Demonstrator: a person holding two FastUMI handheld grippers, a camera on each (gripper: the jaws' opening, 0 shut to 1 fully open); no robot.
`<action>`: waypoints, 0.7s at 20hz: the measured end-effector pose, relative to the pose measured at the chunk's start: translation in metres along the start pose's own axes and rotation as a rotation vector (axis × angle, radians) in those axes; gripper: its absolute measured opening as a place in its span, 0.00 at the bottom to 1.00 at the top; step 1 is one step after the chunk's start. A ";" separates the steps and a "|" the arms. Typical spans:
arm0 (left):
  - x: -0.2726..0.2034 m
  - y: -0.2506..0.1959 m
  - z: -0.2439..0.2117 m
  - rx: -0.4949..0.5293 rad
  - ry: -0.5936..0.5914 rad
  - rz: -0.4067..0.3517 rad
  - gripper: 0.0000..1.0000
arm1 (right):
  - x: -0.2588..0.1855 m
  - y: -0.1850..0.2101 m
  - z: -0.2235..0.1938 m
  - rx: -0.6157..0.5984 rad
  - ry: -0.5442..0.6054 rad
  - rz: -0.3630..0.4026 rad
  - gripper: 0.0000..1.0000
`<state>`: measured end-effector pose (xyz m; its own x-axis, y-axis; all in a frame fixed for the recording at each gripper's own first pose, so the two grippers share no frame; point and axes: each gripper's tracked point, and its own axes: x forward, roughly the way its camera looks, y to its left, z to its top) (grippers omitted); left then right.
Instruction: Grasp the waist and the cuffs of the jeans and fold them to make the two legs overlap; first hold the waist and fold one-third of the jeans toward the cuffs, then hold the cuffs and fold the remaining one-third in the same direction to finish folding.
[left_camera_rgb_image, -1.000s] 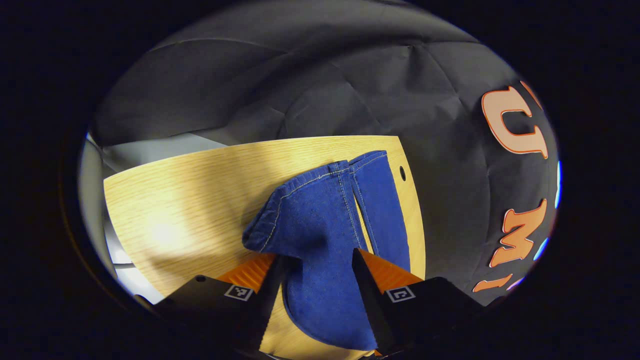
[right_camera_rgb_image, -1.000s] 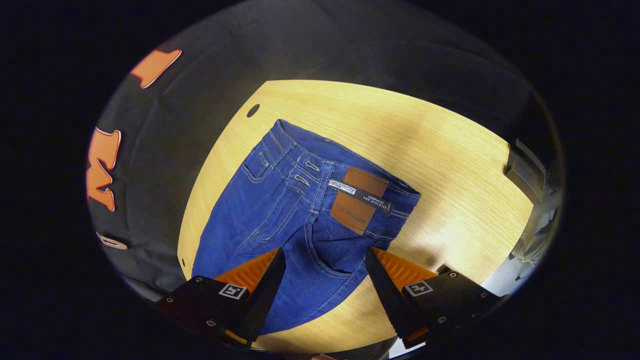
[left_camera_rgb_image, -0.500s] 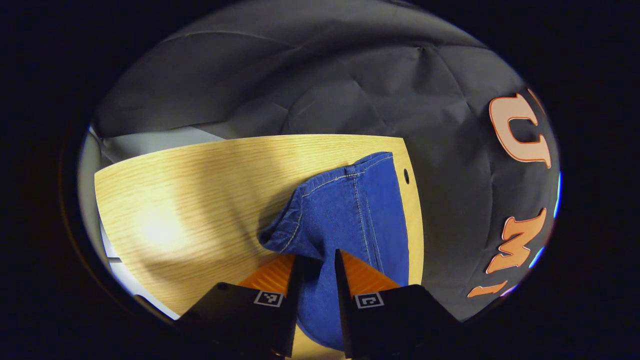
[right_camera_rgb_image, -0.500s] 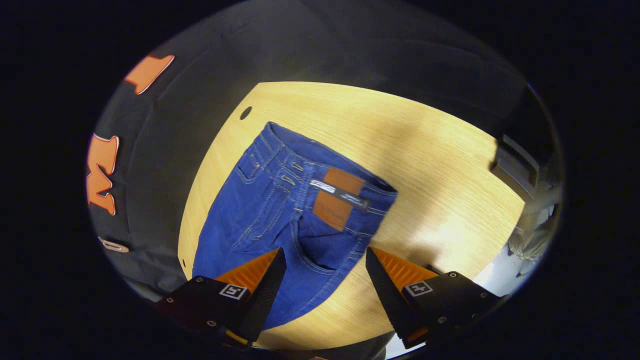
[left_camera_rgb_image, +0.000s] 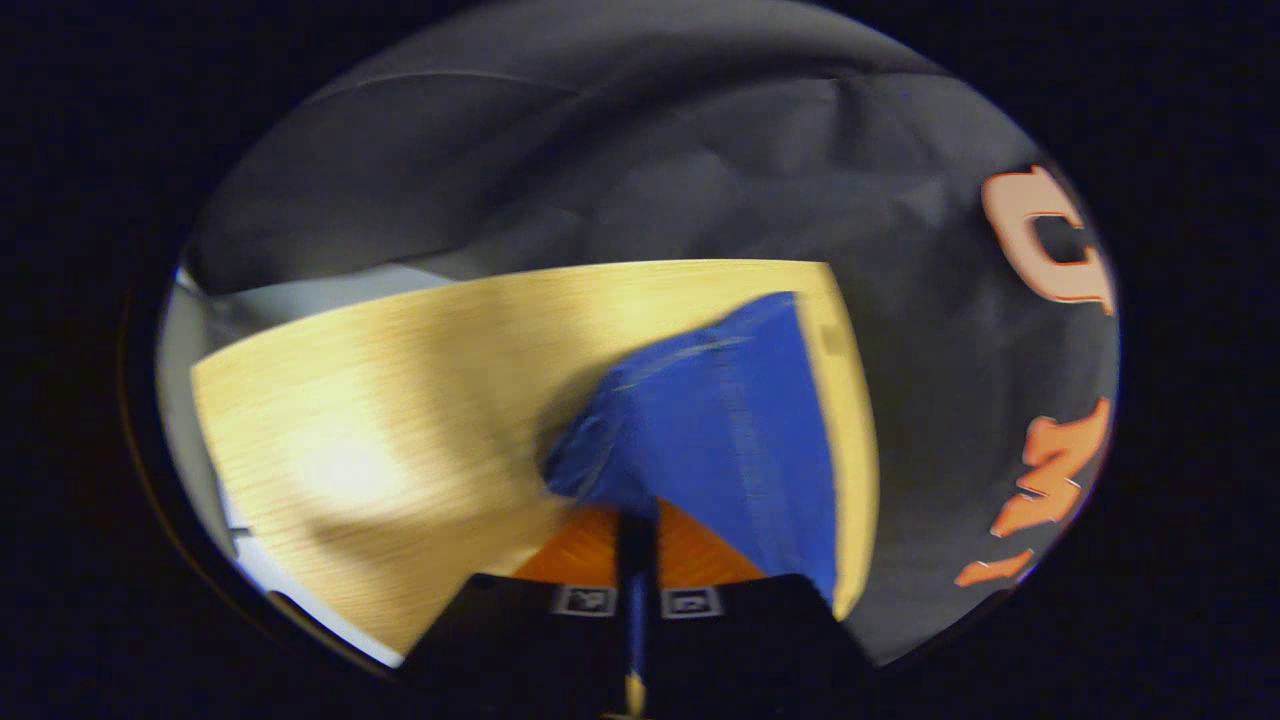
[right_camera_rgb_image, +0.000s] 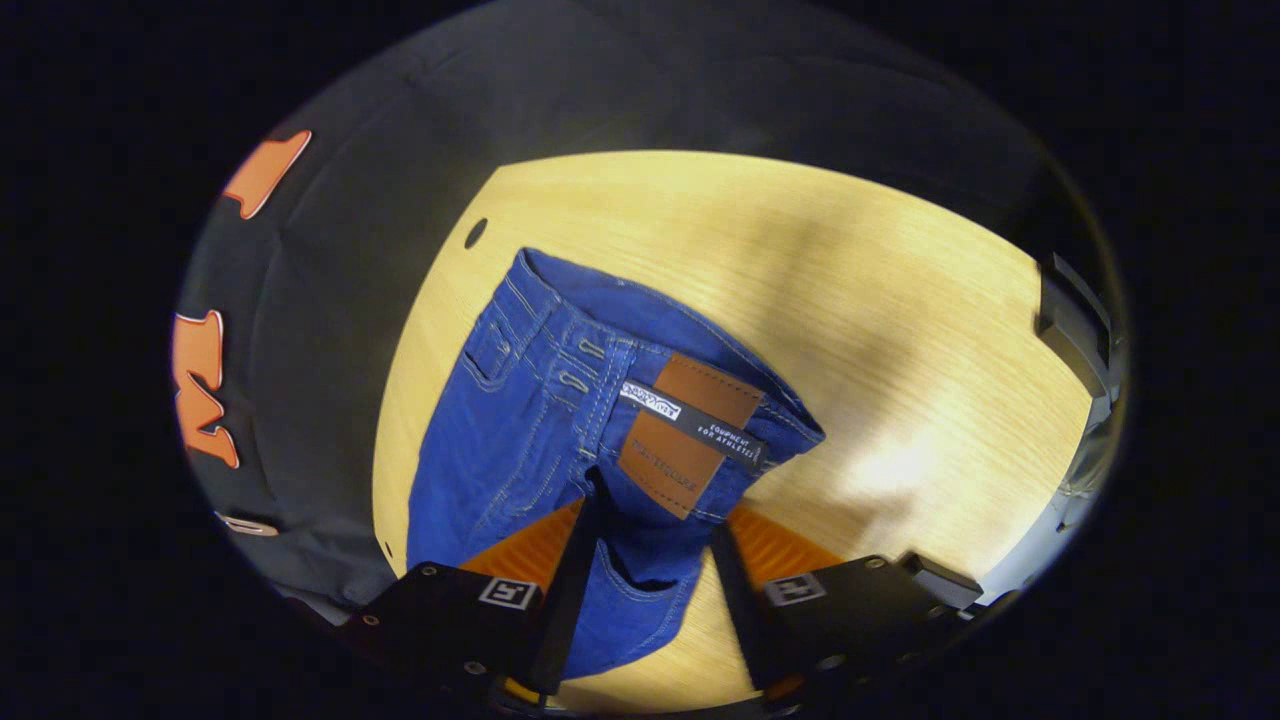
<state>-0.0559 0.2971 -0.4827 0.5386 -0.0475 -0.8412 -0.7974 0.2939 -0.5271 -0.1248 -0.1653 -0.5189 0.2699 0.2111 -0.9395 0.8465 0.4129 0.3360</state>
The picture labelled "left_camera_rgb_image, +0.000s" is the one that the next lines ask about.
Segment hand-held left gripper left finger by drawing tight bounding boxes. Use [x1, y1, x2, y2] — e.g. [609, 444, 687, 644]
[400, 505, 633, 719]

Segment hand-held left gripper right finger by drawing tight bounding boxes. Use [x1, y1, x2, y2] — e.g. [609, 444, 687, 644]
[645, 498, 873, 719]

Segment blue denim jeans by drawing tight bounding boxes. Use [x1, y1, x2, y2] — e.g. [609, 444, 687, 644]
[540, 290, 843, 701]

